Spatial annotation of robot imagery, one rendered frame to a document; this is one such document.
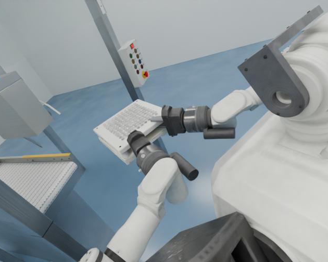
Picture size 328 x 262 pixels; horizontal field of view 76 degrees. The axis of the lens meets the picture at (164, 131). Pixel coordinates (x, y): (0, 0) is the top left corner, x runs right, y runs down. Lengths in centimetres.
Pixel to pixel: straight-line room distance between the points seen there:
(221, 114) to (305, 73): 46
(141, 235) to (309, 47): 42
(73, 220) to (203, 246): 114
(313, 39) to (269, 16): 392
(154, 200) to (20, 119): 64
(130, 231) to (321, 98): 41
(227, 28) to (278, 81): 390
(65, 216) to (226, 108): 96
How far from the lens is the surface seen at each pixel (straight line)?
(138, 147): 63
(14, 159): 141
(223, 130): 67
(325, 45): 23
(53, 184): 104
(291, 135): 28
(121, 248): 48
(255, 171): 25
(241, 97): 65
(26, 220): 89
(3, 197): 83
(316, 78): 20
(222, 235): 20
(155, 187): 48
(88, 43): 468
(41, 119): 97
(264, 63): 20
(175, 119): 70
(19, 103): 93
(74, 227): 132
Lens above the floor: 143
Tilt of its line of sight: 35 degrees down
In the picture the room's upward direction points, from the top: 23 degrees counter-clockwise
